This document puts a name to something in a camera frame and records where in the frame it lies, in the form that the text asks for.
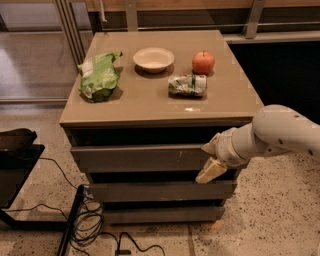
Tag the metal railing frame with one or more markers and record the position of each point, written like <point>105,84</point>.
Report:
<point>241,21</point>

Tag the white paper bowl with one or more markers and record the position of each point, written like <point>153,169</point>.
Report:
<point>153,60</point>

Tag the brown drawer cabinet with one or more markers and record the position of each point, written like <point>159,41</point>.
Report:
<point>141,111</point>

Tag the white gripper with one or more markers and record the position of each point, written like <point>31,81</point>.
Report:
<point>222,147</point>

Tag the red apple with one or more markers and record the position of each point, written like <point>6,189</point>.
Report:
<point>203,62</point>

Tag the black chair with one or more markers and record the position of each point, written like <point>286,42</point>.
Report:
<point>18,156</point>

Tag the crumpled silver green can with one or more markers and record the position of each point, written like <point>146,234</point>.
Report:
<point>187,85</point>

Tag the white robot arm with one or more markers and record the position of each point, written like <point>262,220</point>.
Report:
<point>274,130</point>

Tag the grey top drawer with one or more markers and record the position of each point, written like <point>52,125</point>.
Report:
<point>145,158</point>

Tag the grey bottom drawer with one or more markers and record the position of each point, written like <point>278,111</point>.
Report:
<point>164,215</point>

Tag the grey drawer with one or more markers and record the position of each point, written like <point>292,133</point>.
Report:
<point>162,191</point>
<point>164,215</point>
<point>145,158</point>

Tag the grey middle drawer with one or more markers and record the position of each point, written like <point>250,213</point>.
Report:
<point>162,191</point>

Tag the green chip bag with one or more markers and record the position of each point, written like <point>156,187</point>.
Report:
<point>99,77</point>

